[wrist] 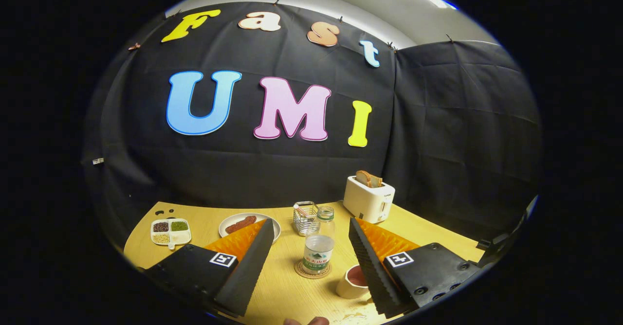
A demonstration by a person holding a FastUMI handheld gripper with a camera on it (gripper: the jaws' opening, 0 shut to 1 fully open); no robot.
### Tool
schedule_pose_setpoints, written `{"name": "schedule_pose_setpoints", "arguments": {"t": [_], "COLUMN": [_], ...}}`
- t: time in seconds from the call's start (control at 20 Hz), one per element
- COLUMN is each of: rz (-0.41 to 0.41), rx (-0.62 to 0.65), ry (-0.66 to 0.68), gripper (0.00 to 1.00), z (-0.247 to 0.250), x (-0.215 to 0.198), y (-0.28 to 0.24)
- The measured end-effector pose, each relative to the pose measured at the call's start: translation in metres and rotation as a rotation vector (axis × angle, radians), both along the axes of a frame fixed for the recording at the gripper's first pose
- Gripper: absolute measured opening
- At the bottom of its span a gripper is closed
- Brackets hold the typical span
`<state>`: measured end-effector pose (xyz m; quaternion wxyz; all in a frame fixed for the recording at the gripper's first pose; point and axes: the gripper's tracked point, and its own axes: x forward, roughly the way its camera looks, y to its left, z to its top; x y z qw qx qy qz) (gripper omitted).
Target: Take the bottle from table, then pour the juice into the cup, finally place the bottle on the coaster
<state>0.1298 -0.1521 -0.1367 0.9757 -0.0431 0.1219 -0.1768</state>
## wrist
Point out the white toaster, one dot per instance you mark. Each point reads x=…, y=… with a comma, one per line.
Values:
x=367, y=201

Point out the pink clothes peg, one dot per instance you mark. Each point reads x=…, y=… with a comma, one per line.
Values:
x=134, y=46

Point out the white round plate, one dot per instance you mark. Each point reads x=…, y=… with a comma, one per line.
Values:
x=229, y=220

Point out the black backdrop cloth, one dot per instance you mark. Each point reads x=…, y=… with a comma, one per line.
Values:
x=292, y=169

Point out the toasted bread slice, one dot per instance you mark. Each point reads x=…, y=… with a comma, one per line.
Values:
x=366, y=179

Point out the clear plastic juice bottle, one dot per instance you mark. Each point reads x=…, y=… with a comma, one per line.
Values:
x=319, y=252

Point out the round cork coaster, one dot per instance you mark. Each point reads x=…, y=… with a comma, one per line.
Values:
x=301, y=270

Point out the brown meat piece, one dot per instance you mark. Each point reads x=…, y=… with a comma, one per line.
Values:
x=234, y=227
x=249, y=220

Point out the white divided grain dish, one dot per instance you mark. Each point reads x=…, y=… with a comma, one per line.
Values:
x=184, y=237

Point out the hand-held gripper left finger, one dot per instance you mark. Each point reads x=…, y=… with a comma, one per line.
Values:
x=248, y=271

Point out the wooden table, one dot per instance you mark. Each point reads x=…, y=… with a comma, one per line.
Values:
x=287, y=286

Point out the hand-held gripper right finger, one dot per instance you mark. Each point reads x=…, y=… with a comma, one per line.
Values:
x=372, y=271

